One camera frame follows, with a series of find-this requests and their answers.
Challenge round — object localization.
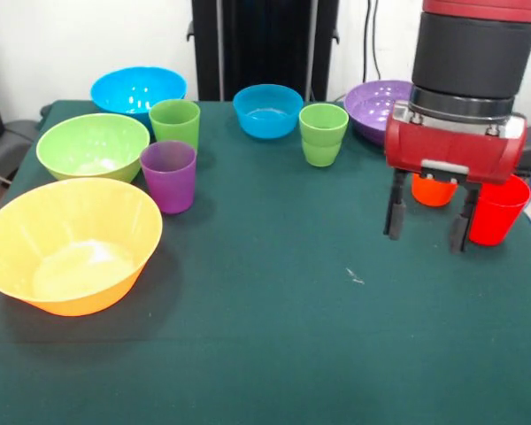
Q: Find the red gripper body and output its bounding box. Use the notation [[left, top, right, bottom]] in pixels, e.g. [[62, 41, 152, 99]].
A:
[[383, 112, 528, 186]]

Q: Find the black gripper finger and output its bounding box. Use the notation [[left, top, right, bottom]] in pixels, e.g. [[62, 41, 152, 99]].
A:
[[382, 170, 407, 242], [450, 183, 480, 254]]

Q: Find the orange bowl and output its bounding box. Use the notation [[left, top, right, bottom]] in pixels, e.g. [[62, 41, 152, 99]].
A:
[[0, 177, 164, 318]]

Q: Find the red cup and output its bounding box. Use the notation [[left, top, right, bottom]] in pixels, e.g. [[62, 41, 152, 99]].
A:
[[467, 174, 531, 247]]

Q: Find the orange cup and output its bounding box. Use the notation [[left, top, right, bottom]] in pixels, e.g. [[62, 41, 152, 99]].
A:
[[411, 171, 459, 208]]

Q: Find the purple bowl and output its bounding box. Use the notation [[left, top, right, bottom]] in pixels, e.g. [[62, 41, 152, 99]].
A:
[[343, 80, 415, 147]]

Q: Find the stepped green cup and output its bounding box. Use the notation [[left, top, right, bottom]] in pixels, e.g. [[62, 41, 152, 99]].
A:
[[298, 103, 350, 168]]

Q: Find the dark green table cloth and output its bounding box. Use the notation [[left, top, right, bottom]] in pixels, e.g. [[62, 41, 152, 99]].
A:
[[0, 99, 531, 425]]

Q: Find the small blue bowl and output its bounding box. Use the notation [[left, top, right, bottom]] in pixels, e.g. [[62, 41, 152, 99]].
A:
[[232, 83, 304, 141]]

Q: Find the purple cup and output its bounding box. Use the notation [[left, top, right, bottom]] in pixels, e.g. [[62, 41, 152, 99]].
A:
[[140, 140, 198, 215]]

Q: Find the plain green cup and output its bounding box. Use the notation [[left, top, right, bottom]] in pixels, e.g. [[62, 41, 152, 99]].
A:
[[148, 98, 202, 154]]

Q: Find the large blue bowl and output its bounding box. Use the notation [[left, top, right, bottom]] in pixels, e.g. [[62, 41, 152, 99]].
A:
[[89, 66, 188, 128]]

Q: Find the green bowl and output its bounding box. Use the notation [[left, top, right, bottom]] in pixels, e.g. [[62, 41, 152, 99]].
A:
[[35, 112, 151, 184]]

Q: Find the black hanging wall cable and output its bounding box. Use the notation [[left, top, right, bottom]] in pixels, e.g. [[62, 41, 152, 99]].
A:
[[363, 0, 384, 86]]

